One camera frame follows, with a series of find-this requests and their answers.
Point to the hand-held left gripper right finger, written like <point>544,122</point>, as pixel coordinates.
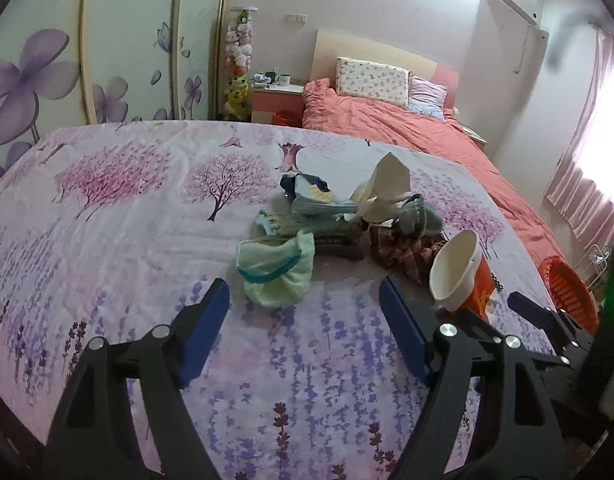
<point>404,330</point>

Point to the white orange paper cup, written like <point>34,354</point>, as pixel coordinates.
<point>454,270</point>

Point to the pink white nightstand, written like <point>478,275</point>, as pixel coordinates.
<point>277,97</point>

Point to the striped pink pillow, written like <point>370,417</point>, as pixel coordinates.
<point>427,97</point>

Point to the bed with coral duvet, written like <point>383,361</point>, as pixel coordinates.
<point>412,130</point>

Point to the pink curtain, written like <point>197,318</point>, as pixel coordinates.
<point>597,160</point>

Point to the floral white pillow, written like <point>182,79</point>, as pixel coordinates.
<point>372,80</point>

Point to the grey blue sock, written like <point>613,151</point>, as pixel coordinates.
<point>419,217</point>

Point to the white mug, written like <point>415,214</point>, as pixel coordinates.
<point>284,80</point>

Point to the beige bedside table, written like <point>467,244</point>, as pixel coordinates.
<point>474,135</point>

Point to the floral printed blanket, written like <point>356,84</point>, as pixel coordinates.
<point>112,240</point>

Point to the flower printed wardrobe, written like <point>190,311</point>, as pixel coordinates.
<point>127,50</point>

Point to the clear tube of plush toys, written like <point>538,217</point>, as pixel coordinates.
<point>239,60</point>

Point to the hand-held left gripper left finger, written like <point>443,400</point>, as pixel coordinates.
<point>207,330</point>

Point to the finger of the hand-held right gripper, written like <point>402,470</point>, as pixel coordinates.
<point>529,307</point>

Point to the light green sock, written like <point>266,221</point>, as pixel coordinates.
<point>274,275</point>

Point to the white wall socket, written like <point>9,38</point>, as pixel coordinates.
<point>296,18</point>

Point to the brown plaid cloth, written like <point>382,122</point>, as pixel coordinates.
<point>399,252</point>

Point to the orange plastic basket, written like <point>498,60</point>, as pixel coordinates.
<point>569,295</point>

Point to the cream paper wrapper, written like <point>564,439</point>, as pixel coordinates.
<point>387,180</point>

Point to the dark blue yellow snack packet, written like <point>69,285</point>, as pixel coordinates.
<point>307,187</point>

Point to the khaki grey sock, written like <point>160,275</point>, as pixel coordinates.
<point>337,240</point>

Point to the small orange bin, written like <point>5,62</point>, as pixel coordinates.
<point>284,118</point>

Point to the white standing air conditioner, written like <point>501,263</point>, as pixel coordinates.
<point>507,70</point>

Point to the beige pink headboard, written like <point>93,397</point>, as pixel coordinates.
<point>367,45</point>

